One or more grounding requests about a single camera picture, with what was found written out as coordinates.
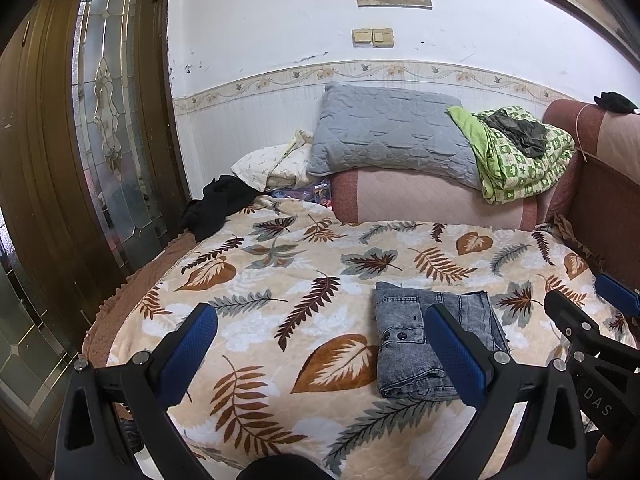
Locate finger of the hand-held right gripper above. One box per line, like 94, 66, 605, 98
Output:
544, 290, 640, 361
595, 272, 640, 319

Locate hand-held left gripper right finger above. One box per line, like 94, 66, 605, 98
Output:
422, 303, 587, 480

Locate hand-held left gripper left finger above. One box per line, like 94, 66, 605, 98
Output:
54, 303, 219, 480

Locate blue denim pants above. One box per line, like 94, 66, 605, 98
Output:
374, 281, 511, 402

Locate brown quilted bedspread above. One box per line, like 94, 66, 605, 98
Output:
80, 235, 201, 361

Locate leaf print blanket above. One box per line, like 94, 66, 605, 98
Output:
102, 195, 626, 480

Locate brown pink headboard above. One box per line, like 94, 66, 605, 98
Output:
542, 99, 640, 291

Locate green patterned quilt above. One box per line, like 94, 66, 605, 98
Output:
446, 105, 576, 205

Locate black cloth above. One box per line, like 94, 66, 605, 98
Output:
179, 175, 258, 242

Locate dark round object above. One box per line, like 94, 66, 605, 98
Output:
235, 454, 333, 480

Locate pink bolster cushion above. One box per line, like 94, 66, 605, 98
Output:
330, 167, 556, 233

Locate dark grey garment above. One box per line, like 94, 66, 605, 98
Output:
480, 108, 548, 158

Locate brown wooden glazed door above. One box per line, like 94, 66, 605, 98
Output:
37, 0, 193, 281
0, 10, 101, 446

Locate colourful plastic packet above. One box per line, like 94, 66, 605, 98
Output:
272, 180, 335, 209

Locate small black item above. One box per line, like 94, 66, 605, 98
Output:
594, 91, 639, 114

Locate white leaf-print pillow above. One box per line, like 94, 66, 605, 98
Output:
231, 129, 316, 193

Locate grey quilted pillow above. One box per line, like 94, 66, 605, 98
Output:
306, 81, 483, 192

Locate dark wooden frame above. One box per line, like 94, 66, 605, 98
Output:
440, 0, 640, 61

